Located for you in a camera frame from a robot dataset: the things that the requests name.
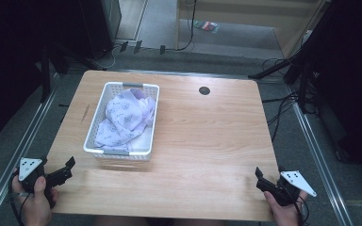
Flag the metal floor rail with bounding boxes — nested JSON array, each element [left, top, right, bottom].
[[287, 88, 355, 226], [0, 73, 60, 226]]

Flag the black floor cables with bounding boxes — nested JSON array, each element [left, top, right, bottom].
[[261, 56, 300, 143]]

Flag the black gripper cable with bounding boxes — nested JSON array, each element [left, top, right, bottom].
[[294, 195, 311, 226], [8, 171, 32, 226]]

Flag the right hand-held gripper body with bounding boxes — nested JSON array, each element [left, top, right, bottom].
[[265, 165, 318, 207]]

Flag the white plastic basket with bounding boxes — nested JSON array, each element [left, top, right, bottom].
[[82, 81, 161, 162]]

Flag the person's right hand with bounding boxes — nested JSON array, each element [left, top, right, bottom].
[[262, 189, 309, 226]]

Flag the light wooden shelf unit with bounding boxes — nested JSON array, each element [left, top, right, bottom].
[[174, 0, 332, 59]]

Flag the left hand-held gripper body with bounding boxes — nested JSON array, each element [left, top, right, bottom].
[[18, 156, 68, 209]]

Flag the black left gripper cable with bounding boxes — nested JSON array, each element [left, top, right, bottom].
[[8, 171, 32, 226]]

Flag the lilac printed cloth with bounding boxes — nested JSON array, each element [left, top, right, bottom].
[[93, 88, 156, 152]]

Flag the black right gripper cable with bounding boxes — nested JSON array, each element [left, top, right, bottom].
[[294, 195, 311, 226]]

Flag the colourful packet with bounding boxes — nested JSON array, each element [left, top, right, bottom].
[[193, 20, 220, 35]]

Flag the black cabinet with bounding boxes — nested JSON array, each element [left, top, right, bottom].
[[77, 0, 123, 61]]

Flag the black hanging cable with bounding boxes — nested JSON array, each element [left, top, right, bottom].
[[165, 0, 199, 53]]

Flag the white floor cable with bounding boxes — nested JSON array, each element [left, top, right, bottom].
[[92, 44, 123, 71]]

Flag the person's left hand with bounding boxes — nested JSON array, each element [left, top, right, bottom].
[[10, 175, 59, 226]]

